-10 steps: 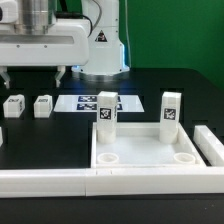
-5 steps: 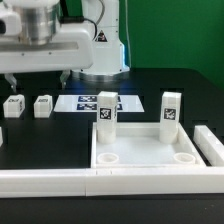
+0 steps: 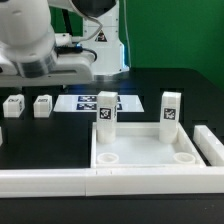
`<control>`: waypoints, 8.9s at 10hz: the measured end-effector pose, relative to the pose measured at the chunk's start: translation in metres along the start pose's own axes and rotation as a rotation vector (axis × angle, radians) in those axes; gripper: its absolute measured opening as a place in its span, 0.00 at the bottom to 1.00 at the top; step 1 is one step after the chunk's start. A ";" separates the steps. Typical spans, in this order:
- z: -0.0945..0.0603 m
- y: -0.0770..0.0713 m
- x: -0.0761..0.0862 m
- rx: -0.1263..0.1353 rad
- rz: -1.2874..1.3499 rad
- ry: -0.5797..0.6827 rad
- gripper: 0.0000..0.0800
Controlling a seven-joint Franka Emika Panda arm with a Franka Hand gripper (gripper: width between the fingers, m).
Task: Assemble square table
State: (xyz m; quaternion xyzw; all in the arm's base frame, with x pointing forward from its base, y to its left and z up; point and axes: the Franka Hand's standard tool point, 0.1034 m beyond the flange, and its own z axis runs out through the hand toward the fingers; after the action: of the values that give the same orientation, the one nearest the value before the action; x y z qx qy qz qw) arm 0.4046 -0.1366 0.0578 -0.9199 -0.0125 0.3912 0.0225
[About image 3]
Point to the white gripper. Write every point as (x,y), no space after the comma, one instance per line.
(70,69)

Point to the white square table top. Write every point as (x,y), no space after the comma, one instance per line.
(137,145)

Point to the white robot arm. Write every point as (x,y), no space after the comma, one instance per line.
(32,53)

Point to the white sheet with tags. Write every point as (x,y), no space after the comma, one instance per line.
(87,103)

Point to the white block at left edge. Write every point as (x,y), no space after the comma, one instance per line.
(1,137)

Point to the white front obstacle bar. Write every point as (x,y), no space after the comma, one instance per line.
(110,181)

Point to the white obstacle bar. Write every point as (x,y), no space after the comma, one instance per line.
(209,145)
(110,181)

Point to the white right obstacle bar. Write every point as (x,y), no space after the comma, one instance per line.
(209,145)

